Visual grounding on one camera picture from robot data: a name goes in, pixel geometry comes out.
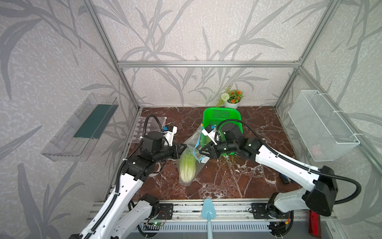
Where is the red object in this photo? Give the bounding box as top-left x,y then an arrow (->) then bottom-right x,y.
308,210 -> 322,239

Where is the circuit board with wires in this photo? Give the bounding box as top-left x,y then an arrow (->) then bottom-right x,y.
143,211 -> 168,231

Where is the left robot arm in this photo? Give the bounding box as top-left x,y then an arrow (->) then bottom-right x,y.
70,124 -> 187,239

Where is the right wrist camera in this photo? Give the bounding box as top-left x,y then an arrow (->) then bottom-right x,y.
202,124 -> 218,145

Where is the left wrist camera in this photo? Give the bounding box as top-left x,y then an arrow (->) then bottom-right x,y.
163,124 -> 178,146

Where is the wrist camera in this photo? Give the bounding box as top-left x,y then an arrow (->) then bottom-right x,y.
202,124 -> 218,145
163,124 -> 178,146

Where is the potted flower plant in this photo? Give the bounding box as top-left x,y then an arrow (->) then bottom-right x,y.
216,85 -> 244,109

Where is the light blue shovel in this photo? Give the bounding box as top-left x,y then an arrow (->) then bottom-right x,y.
202,198 -> 216,239

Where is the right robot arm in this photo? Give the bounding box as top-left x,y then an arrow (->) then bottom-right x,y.
199,119 -> 362,218

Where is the green plastic basket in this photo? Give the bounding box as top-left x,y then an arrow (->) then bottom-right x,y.
201,107 -> 243,147

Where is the clear plastic wall shelf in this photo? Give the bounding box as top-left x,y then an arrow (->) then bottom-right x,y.
41,93 -> 119,162

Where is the white wire basket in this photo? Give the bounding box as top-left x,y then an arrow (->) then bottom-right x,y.
288,90 -> 360,162

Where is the aluminium frame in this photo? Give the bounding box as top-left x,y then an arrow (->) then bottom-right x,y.
83,0 -> 382,228

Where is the chinese cabbage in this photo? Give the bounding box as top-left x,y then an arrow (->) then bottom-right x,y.
179,150 -> 197,184

